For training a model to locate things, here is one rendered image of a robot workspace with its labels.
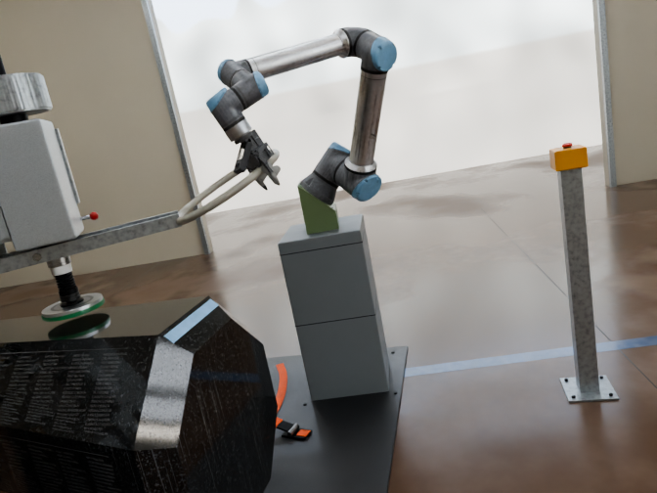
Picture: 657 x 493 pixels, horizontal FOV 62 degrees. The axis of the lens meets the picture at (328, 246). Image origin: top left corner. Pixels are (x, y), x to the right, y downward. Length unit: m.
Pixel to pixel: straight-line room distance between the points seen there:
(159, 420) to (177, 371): 0.15
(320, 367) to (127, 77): 5.07
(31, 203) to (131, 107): 5.07
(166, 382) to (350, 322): 1.17
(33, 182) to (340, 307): 1.41
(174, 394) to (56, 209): 0.78
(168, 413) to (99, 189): 5.84
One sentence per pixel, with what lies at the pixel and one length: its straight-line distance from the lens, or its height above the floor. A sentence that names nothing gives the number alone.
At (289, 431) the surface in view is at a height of 0.05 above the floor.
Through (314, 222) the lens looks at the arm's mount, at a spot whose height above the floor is 0.90.
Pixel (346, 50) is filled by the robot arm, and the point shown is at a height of 1.62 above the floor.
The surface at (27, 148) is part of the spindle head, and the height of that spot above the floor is 1.46.
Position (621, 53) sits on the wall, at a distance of 6.97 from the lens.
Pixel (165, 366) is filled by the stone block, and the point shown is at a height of 0.75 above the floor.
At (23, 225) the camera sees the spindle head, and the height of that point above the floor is 1.22.
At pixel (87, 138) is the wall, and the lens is 7.37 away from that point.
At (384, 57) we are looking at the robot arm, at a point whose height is 1.56.
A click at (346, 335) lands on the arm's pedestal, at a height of 0.34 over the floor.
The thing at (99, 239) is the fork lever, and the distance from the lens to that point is 2.13.
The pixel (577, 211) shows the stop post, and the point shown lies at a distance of 2.42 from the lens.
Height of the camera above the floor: 1.38
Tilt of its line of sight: 13 degrees down
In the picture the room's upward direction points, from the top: 11 degrees counter-clockwise
